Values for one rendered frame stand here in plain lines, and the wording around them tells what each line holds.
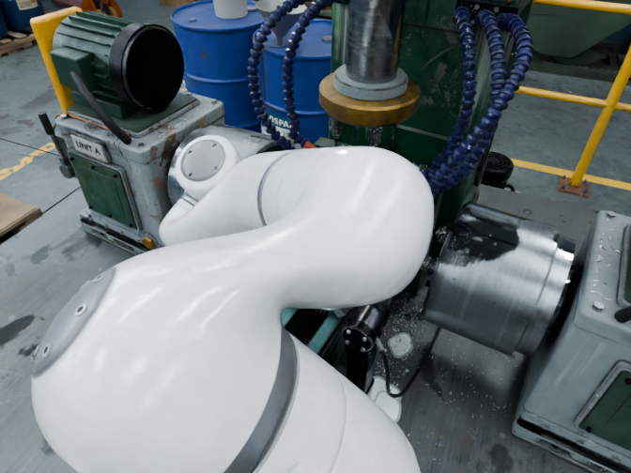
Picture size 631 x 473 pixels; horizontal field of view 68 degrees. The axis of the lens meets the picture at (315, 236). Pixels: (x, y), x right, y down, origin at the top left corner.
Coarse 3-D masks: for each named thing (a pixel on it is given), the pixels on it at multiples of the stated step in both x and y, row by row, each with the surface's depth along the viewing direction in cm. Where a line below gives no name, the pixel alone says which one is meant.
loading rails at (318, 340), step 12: (288, 312) 97; (300, 312) 100; (312, 312) 106; (348, 312) 96; (288, 324) 96; (300, 324) 102; (312, 324) 109; (324, 324) 95; (336, 324) 95; (300, 336) 105; (324, 336) 93; (336, 336) 93; (312, 348) 90; (324, 348) 89; (336, 348) 96; (336, 360) 100
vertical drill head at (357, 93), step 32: (352, 0) 72; (384, 0) 70; (352, 32) 75; (384, 32) 73; (352, 64) 78; (384, 64) 76; (320, 96) 82; (352, 96) 78; (384, 96) 78; (416, 96) 80
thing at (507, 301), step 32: (448, 224) 83; (480, 224) 81; (512, 224) 81; (544, 224) 82; (448, 256) 80; (480, 256) 78; (512, 256) 77; (544, 256) 76; (448, 288) 80; (480, 288) 78; (512, 288) 76; (544, 288) 75; (448, 320) 84; (480, 320) 80; (512, 320) 77; (544, 320) 75; (512, 352) 81
